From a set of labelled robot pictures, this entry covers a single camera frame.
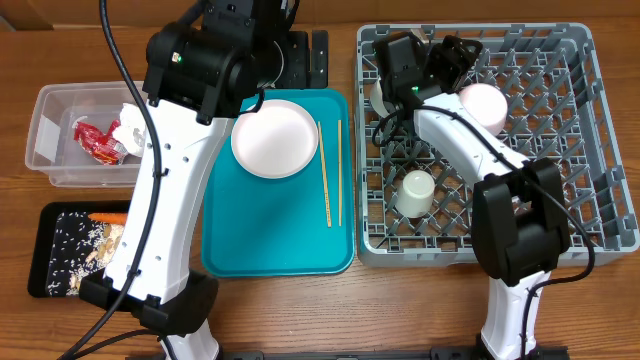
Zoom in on clear plastic bin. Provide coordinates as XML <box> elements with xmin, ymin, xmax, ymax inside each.
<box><xmin>25</xmin><ymin>81</ymin><xmax>140</xmax><ymax>188</ymax></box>

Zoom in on grey dishwasher rack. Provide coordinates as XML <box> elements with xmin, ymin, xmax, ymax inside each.
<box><xmin>355</xmin><ymin>23</ymin><xmax>639</xmax><ymax>267</ymax></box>

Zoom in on white cup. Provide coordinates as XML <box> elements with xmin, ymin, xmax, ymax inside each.
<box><xmin>395</xmin><ymin>170</ymin><xmax>435</xmax><ymax>218</ymax></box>

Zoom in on pink plate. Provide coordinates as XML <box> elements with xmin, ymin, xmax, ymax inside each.
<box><xmin>231</xmin><ymin>99</ymin><xmax>319</xmax><ymax>179</ymax></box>

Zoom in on pink bowl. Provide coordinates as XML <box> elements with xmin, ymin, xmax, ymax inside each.
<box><xmin>459</xmin><ymin>83</ymin><xmax>508</xmax><ymax>136</ymax></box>

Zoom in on teal plastic tray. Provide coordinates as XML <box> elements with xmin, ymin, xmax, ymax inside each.
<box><xmin>201</xmin><ymin>88</ymin><xmax>355</xmax><ymax>278</ymax></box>

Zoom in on black tray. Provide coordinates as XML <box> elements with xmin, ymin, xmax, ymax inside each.
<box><xmin>27</xmin><ymin>200</ymin><xmax>130</xmax><ymax>298</ymax></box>

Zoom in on pile of rice and peanuts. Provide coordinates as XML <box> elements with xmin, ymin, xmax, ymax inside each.
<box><xmin>45</xmin><ymin>211</ymin><xmax>124</xmax><ymax>297</ymax></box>

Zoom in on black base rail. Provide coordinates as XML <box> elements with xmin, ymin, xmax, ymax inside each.
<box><xmin>124</xmin><ymin>344</ymin><xmax>571</xmax><ymax>360</ymax></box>

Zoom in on white bowl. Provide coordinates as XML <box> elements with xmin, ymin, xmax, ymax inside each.
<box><xmin>369</xmin><ymin>78</ymin><xmax>389</xmax><ymax>118</ymax></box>

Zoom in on orange carrot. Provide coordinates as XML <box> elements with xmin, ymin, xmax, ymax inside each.
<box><xmin>89</xmin><ymin>213</ymin><xmax>128</xmax><ymax>225</ymax></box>

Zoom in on red snack wrapper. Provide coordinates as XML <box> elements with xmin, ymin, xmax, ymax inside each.
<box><xmin>72</xmin><ymin>117</ymin><xmax>128</xmax><ymax>165</ymax></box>

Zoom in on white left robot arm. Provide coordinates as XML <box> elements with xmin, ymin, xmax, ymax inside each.
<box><xmin>79</xmin><ymin>0</ymin><xmax>299</xmax><ymax>359</ymax></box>

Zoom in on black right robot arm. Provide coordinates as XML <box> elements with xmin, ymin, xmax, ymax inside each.
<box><xmin>372</xmin><ymin>32</ymin><xmax>570</xmax><ymax>359</ymax></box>

